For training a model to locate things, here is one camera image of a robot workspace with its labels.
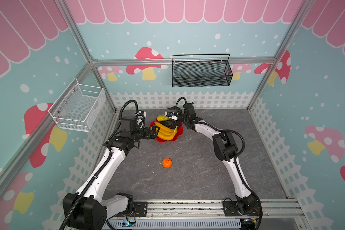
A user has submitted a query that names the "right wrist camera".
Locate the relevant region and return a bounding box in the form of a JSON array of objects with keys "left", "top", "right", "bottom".
[{"left": 165, "top": 107, "right": 178, "bottom": 120}]

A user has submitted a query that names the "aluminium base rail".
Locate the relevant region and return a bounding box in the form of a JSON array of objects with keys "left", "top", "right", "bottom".
[{"left": 103, "top": 199, "right": 311, "bottom": 230}]

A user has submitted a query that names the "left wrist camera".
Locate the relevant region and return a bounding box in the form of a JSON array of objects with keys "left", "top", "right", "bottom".
[{"left": 135, "top": 110, "right": 147, "bottom": 119}]

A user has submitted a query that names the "white wire mesh basket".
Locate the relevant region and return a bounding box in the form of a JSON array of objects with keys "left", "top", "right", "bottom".
[{"left": 48, "top": 79, "right": 106, "bottom": 132}]

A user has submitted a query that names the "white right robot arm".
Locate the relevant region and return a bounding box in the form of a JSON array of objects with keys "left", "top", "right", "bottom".
[{"left": 173, "top": 103, "right": 263, "bottom": 219}]

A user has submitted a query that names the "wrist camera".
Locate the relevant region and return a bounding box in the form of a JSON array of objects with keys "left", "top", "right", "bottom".
[
  {"left": 165, "top": 107, "right": 178, "bottom": 120},
  {"left": 135, "top": 110, "right": 147, "bottom": 119}
]

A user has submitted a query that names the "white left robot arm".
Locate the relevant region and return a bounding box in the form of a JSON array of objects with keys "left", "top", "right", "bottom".
[{"left": 59, "top": 110, "right": 158, "bottom": 230}]

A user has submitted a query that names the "black wire mesh basket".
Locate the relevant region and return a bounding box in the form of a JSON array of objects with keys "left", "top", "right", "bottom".
[{"left": 171, "top": 53, "right": 233, "bottom": 87}]

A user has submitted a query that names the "red flower-shaped fruit bowl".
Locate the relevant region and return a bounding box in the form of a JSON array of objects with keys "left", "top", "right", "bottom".
[{"left": 150, "top": 120, "right": 184, "bottom": 143}]

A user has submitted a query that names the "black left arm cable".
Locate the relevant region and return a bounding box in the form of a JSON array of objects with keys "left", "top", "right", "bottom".
[{"left": 58, "top": 99, "right": 139, "bottom": 230}]

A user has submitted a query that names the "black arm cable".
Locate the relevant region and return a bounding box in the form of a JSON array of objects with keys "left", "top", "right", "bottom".
[
  {"left": 174, "top": 97, "right": 264, "bottom": 230},
  {"left": 58, "top": 99, "right": 139, "bottom": 230}
]

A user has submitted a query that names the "orange fake tangerine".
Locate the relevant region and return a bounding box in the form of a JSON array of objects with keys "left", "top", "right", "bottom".
[{"left": 162, "top": 158, "right": 172, "bottom": 168}]

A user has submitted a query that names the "yellow fake banana bunch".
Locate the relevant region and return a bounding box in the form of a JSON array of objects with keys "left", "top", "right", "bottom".
[{"left": 154, "top": 122, "right": 178, "bottom": 141}]

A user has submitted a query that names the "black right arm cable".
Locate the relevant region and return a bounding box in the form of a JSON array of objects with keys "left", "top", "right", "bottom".
[{"left": 174, "top": 97, "right": 264, "bottom": 230}]

